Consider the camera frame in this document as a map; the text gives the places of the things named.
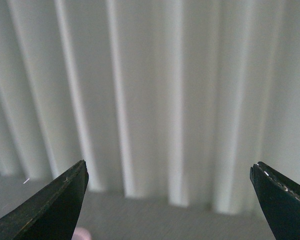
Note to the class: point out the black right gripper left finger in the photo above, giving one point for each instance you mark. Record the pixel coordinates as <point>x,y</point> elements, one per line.
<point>52,213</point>

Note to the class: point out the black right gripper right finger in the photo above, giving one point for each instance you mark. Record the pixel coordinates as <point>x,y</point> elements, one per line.
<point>279,199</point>

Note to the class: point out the pink mesh cup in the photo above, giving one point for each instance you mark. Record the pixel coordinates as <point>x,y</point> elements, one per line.
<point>81,233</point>

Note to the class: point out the white pleated curtain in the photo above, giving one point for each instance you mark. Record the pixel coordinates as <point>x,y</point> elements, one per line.
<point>169,99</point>

